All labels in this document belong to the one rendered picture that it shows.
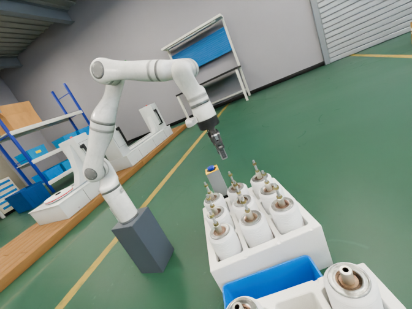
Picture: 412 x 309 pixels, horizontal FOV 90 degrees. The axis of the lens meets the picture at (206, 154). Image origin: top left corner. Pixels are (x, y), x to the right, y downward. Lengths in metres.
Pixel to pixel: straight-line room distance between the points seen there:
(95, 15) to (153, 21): 1.72
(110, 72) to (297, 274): 0.93
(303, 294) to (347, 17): 5.39
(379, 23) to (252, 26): 2.45
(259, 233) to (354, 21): 5.28
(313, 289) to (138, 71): 0.80
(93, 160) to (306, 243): 0.85
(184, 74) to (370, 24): 5.29
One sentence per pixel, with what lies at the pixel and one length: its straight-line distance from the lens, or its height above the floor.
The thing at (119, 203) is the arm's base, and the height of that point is 0.40.
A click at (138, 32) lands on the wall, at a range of 6.55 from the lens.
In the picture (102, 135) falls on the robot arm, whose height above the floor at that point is 0.71.
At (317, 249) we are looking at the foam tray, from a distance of 0.84.
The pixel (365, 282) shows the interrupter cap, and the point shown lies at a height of 0.25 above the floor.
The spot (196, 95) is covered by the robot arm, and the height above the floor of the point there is 0.70.
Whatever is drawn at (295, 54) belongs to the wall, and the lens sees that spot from 5.60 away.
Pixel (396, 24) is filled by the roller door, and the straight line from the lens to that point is 5.93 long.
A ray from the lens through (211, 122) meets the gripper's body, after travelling 0.70.
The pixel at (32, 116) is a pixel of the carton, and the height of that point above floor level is 1.63.
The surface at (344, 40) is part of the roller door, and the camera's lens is 5.66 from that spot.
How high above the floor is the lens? 0.72
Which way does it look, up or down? 17 degrees down
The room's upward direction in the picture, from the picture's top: 25 degrees counter-clockwise
